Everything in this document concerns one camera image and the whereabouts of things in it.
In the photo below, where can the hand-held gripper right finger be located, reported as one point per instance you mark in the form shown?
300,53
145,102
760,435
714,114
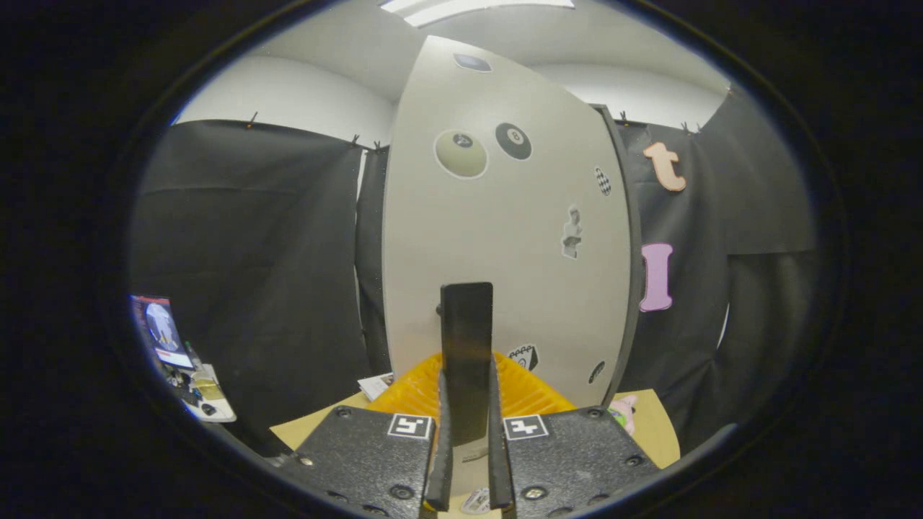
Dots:
497,468

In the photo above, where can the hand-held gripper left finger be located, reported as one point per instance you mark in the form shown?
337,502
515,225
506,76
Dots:
441,461

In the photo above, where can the grey shoe cabinet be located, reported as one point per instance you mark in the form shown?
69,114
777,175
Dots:
635,288

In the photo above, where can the beige shoe cabinet door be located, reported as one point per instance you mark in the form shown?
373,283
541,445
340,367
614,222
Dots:
505,216

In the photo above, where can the white book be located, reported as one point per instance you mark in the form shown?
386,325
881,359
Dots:
376,386

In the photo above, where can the green plush toy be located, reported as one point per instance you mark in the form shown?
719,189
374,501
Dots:
622,414

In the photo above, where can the cluttered white desk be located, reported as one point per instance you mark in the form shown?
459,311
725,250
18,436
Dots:
209,400

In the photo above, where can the black backdrop cloth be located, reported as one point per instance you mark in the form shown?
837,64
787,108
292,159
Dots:
252,252

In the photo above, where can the large ceiling light panel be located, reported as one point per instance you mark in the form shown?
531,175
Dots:
476,9

